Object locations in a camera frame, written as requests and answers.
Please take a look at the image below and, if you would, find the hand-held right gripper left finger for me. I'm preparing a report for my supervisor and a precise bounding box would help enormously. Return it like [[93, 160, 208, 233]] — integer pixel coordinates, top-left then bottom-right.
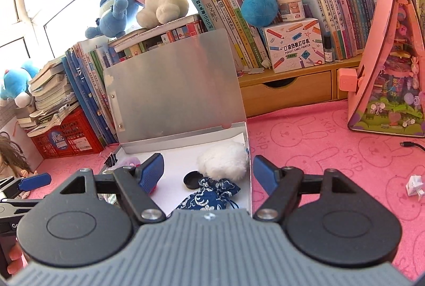
[[60, 153, 167, 224]]

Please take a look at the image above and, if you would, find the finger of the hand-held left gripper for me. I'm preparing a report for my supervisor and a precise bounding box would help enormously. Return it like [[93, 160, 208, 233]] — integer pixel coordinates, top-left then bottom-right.
[[0, 173, 52, 199], [0, 200, 42, 209]]

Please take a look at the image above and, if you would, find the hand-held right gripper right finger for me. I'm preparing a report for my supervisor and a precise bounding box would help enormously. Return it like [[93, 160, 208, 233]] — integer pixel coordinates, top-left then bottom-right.
[[253, 155, 361, 223]]

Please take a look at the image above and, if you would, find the black round lid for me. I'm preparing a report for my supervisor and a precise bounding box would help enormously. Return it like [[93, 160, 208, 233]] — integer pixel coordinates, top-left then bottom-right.
[[183, 171, 210, 190]]

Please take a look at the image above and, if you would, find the purple and white plush toy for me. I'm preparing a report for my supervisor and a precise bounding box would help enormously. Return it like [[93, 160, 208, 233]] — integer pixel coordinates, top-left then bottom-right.
[[128, 141, 249, 180]]

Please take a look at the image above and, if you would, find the navy floral drawstring pouch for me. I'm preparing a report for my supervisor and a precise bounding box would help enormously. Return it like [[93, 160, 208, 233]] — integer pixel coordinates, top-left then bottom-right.
[[175, 178, 241, 211]]

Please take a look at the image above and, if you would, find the silver cardboard box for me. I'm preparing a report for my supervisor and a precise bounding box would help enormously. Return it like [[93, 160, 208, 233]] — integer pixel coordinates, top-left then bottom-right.
[[100, 28, 253, 217]]

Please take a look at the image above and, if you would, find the person's left hand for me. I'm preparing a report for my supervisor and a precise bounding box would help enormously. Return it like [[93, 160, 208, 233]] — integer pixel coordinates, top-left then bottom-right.
[[6, 237, 30, 277]]

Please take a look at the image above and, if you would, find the brown-haired doll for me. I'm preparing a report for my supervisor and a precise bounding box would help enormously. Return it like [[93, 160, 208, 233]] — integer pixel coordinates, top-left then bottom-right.
[[0, 136, 39, 200]]

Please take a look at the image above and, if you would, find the red plastic basket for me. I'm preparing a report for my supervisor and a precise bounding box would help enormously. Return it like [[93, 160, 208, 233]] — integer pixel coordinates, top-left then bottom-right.
[[28, 107, 105, 160]]

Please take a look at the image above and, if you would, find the wooden drawer shelf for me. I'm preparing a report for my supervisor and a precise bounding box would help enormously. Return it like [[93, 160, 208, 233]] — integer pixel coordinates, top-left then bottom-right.
[[237, 53, 364, 119]]

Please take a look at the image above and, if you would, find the stack of worn books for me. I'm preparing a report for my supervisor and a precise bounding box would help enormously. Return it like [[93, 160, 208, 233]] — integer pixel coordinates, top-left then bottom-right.
[[16, 55, 80, 137]]

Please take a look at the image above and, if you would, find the blue cat plush toy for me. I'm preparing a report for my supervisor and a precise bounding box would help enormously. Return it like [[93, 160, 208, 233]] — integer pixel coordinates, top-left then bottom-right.
[[0, 61, 40, 107]]

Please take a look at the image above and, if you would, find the row of thin blue books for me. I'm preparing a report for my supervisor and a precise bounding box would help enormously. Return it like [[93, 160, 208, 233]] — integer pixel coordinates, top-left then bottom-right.
[[61, 40, 120, 145]]

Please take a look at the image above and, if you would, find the small pink box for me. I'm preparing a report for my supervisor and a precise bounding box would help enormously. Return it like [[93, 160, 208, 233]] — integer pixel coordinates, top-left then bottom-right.
[[336, 68, 362, 100]]

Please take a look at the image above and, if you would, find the white illustrated printer box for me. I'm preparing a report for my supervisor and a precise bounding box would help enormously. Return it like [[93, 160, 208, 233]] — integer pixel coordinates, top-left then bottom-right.
[[264, 18, 325, 73]]

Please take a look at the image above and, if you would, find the small dark bottle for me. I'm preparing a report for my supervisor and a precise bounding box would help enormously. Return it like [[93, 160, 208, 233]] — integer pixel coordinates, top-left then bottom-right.
[[324, 30, 334, 62]]

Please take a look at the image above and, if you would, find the row of small colourful books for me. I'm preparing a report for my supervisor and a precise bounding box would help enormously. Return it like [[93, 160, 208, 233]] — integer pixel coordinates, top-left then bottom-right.
[[111, 15, 206, 57]]

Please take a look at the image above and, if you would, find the white folded paper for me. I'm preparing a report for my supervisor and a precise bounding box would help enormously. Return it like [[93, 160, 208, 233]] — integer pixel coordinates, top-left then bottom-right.
[[407, 175, 425, 198]]

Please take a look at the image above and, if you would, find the pink triangular toy box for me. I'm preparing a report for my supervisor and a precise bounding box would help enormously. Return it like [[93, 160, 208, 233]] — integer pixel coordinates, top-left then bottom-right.
[[347, 0, 425, 134]]

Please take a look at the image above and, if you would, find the blue long-eared plush toy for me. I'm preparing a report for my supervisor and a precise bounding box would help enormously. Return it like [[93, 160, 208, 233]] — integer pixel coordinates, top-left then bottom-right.
[[84, 0, 138, 40]]

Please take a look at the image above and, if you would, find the white lidded jar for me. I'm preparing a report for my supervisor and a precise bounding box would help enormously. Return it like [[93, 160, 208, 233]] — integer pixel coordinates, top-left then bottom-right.
[[276, 0, 306, 22]]

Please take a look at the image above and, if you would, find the row of upright books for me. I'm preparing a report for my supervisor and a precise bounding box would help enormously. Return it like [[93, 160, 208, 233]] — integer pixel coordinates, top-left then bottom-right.
[[181, 0, 399, 69]]

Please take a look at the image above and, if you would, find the black cable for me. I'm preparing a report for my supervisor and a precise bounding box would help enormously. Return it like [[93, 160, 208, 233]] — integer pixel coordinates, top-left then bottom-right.
[[399, 140, 425, 152]]

